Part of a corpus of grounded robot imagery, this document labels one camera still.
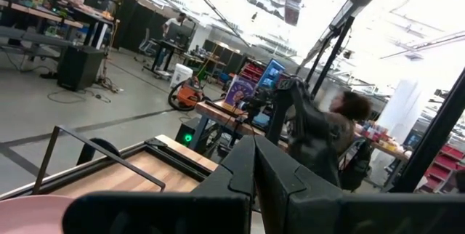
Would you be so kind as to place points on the black partition wall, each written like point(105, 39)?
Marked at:
point(138, 23)

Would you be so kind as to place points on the pink plate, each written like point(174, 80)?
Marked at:
point(29, 216)

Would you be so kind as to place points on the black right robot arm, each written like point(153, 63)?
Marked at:
point(309, 128)

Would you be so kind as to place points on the wooden workbench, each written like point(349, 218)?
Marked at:
point(218, 112)

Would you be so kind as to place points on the purple box on desk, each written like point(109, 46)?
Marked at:
point(239, 90)

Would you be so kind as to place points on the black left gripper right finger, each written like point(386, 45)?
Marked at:
point(290, 197)

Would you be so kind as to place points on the black office chair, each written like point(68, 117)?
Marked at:
point(354, 168)

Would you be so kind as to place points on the white bin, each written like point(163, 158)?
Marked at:
point(181, 74)

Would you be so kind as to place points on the wooden work table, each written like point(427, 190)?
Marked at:
point(36, 14)

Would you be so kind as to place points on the person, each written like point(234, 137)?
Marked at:
point(348, 107)
point(173, 23)

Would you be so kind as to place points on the red storage bin rack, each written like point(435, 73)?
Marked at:
point(443, 165)
point(252, 72)

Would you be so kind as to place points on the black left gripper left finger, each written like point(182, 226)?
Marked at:
point(225, 183)

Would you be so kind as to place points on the black box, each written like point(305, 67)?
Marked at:
point(80, 67)

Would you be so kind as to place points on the black metal rig frame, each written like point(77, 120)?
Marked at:
point(432, 139)

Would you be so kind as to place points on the wooden shelf with black frame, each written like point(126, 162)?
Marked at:
point(120, 177)

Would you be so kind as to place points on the black computer tower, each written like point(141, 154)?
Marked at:
point(187, 136)

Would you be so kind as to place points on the black standing desk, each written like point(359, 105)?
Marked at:
point(165, 45)

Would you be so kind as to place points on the blue lit screen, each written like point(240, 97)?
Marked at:
point(271, 74)

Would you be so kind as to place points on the orange shop vacuum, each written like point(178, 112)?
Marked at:
point(189, 94)

